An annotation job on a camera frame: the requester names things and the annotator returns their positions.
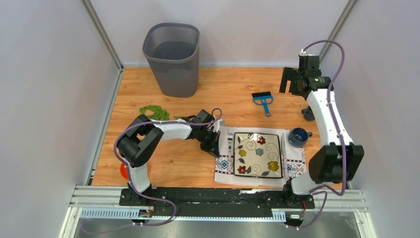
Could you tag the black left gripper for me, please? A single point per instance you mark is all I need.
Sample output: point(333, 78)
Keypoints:
point(214, 147)

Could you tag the orange bowl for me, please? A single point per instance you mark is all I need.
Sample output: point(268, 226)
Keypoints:
point(123, 171)

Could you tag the blue hand brush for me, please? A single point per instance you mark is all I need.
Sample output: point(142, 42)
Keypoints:
point(263, 99)

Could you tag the silver knife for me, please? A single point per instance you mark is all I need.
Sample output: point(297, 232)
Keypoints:
point(283, 152)

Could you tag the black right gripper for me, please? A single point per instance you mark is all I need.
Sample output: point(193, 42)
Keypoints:
point(288, 75)

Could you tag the dark blue mug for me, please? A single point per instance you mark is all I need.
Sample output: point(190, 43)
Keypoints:
point(298, 137)
point(308, 114)

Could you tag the dark blue mug far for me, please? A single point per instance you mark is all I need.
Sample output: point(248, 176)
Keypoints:
point(308, 114)

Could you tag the square floral plate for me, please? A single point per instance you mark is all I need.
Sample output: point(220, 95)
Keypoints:
point(257, 155)

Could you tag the silver fork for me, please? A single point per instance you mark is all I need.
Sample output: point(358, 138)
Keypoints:
point(230, 142)

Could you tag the dark blue mug near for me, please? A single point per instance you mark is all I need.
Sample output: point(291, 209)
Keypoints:
point(298, 137)

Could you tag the white patterned placemat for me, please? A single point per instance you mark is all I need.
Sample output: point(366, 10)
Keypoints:
point(296, 163)

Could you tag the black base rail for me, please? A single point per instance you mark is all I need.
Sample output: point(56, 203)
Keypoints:
point(215, 202)

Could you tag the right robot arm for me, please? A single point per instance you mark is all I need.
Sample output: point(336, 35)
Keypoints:
point(339, 157)

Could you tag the grey mesh waste bin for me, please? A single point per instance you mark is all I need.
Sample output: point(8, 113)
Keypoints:
point(172, 51)

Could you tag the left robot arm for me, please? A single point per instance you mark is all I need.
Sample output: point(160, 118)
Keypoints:
point(137, 143)

